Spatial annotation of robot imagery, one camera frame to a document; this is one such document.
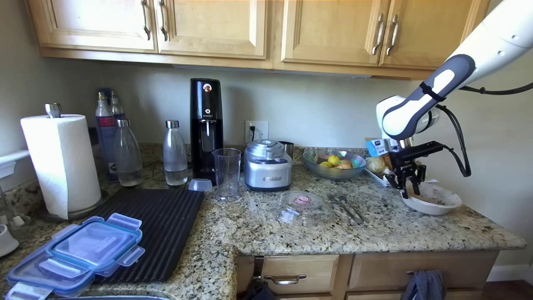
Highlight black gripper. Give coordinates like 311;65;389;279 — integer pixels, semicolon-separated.
390;142;444;199

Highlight white ceramic top bowl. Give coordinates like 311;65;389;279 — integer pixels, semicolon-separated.
402;182;464;209

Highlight white ceramic bowl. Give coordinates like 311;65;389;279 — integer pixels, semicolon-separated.
409;204;457;215
402;182;464;209

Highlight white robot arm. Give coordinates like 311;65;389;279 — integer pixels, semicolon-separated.
377;0;533;197

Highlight white ceramic bottom bowl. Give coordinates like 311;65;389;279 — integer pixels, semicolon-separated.
409;204;457;215

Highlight glass fruit bowl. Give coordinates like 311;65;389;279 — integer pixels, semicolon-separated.
302;149;367;180

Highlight brown onion back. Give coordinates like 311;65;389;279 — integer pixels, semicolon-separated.
367;157;387;174

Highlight blue white food package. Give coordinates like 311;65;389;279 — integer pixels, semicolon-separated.
367;140;389;157

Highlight blue grey hanging towel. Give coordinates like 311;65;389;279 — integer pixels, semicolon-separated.
402;270;447;300

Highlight clear plastic lid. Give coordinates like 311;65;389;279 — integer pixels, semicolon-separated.
279;190;322;225

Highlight wooden upper cabinets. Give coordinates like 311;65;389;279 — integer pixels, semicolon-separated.
26;0;490;79

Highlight silver food processor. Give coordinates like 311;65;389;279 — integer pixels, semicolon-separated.
246;139;292;190

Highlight clear measuring cup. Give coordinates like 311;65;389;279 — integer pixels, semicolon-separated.
214;149;242;202

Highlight black soda maker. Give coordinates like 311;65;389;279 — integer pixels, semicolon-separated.
191;79;224;180

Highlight clear glass bottle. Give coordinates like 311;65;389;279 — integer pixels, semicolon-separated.
164;120;189;187

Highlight black drying mat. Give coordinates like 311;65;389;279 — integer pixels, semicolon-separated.
96;189;206;284

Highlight clear glass carafe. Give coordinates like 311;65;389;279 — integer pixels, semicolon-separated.
116;119;144;187

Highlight dark tinted bottle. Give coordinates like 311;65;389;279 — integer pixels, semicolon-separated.
96;89;126;179

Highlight blue lidded plastic container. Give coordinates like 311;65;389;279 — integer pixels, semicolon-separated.
6;214;146;300

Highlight paper towel roll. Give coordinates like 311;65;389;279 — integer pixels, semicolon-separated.
21;102;102;220

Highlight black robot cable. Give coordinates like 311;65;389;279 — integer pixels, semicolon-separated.
435;82;533;179

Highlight white wall outlet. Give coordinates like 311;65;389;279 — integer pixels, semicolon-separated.
246;120;271;142

